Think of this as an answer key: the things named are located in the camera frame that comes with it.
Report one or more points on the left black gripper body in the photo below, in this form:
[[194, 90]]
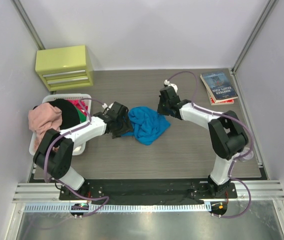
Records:
[[123, 124]]

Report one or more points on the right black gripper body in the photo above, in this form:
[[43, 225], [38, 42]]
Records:
[[164, 107]]

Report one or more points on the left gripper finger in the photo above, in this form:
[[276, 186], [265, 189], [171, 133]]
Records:
[[124, 126], [115, 130]]

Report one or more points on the blue t shirt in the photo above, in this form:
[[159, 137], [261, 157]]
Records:
[[148, 125]]

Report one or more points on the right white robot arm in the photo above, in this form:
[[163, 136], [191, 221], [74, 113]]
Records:
[[227, 135]]

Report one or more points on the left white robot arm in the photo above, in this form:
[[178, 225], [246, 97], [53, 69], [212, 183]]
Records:
[[55, 151]]

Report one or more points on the magenta garment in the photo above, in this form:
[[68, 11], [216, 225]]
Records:
[[79, 104]]

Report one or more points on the white laundry basket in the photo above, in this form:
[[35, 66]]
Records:
[[73, 97]]

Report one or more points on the white garment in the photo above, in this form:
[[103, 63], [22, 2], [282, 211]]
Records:
[[77, 149]]

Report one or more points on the black garment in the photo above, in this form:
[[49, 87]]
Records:
[[70, 117]]

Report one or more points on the blue paperback book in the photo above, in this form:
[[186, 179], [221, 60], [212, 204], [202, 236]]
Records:
[[219, 86]]

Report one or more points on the yellow green drawer cabinet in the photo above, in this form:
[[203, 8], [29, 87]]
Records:
[[64, 68]]

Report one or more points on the pink garment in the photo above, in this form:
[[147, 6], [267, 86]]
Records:
[[43, 118]]

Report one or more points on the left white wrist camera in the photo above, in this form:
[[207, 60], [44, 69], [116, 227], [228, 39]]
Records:
[[105, 106]]

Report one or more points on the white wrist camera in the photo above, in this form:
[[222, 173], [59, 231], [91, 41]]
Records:
[[167, 83], [105, 106]]

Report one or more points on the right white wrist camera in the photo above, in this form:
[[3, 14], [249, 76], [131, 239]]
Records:
[[167, 83]]

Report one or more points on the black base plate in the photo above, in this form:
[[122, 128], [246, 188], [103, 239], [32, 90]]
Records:
[[147, 189]]

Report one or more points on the aluminium frame rail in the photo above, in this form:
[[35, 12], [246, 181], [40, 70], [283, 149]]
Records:
[[260, 190]]

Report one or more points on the slotted cable duct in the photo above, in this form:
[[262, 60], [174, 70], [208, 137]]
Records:
[[73, 207]]

